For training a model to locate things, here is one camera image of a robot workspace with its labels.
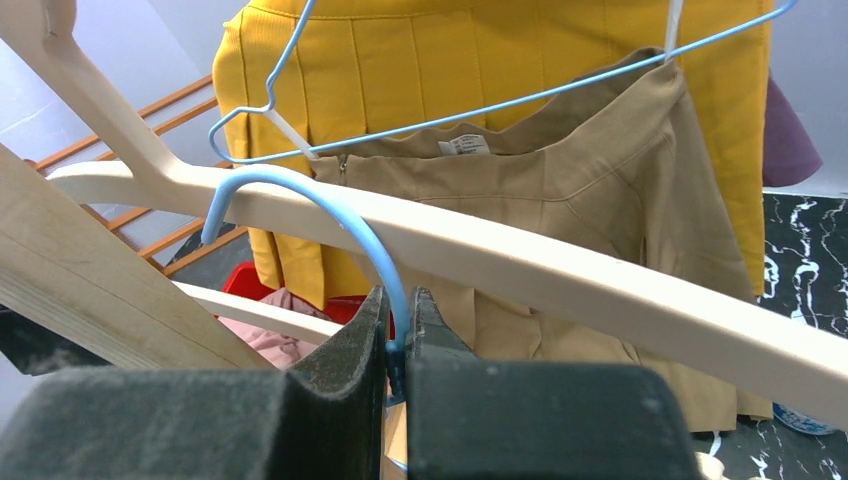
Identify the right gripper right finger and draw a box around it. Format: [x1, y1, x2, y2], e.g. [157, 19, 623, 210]
[406, 287, 701, 479]

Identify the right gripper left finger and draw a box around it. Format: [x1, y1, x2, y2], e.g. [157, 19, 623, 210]
[1, 287, 389, 479]

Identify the pink ruffled garment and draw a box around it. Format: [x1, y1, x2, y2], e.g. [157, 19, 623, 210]
[217, 286, 333, 371]

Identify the blue wire hanger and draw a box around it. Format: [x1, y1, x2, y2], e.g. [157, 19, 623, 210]
[201, 165, 411, 406]
[207, 0, 797, 165]

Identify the khaki tan garment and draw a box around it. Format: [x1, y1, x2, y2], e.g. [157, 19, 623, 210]
[311, 48, 773, 432]

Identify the beige plastic hanger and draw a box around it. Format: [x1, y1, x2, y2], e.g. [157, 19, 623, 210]
[1, 1, 847, 428]

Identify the red plastic tray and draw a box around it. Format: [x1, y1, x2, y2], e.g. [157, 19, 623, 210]
[221, 261, 395, 339]

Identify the wooden clothes rack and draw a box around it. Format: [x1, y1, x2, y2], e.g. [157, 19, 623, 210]
[1, 148, 270, 369]

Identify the round blue white tin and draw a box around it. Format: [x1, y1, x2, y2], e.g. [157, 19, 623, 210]
[773, 403, 836, 436]

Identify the mustard yellow garment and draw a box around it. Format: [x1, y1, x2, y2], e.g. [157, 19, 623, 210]
[211, 1, 774, 308]

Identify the orange wooden shoe rack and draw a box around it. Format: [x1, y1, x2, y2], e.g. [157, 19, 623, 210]
[33, 76, 247, 277]

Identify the purple garment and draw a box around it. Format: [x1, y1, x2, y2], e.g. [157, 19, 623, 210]
[762, 75, 823, 188]

